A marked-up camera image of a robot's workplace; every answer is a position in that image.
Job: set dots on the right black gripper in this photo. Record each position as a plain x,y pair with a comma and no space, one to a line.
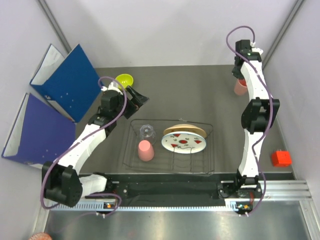
236,73

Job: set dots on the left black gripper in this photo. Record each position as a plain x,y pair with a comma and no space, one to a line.
134,105

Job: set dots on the clear faceted drinking glass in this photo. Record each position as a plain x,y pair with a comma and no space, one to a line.
147,133

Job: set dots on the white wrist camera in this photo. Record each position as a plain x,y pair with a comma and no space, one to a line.
256,47
113,86

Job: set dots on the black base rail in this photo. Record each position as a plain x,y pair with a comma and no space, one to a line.
178,189

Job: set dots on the blue ring binder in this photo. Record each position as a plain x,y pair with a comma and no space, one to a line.
69,84

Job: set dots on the beige wooden plate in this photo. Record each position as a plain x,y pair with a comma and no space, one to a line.
186,128

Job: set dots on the orange mesh object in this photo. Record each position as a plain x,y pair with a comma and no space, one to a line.
40,236

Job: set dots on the black wire dish rack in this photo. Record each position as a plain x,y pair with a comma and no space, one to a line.
165,161

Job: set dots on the white plate with red pattern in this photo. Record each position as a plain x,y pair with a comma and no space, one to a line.
183,142

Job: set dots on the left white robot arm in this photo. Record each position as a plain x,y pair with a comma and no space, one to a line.
61,182

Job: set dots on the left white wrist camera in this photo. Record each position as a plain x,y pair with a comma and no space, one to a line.
113,86

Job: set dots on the yellow-green bowl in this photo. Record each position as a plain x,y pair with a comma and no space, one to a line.
125,79

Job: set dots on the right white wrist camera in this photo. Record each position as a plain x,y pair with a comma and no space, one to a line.
256,47

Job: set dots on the purple ring binder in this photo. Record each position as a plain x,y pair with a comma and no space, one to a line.
39,134

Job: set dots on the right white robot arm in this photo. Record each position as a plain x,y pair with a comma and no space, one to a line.
258,116

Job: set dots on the pink plastic cup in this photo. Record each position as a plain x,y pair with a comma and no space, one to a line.
240,87
145,151

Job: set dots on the red block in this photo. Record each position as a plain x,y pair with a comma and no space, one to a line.
281,158

